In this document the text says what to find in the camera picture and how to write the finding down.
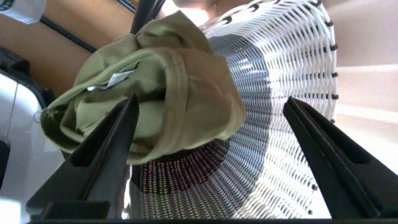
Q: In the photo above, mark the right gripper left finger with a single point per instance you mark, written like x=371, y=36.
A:
x=62, y=189

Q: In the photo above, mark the black clothes rack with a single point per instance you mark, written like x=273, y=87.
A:
x=144, y=12

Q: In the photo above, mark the green garment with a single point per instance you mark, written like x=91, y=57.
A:
x=192, y=102

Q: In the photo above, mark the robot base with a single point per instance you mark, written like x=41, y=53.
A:
x=28, y=161

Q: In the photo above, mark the white laundry basket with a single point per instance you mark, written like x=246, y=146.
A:
x=289, y=62

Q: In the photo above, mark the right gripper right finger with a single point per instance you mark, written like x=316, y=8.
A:
x=345, y=183

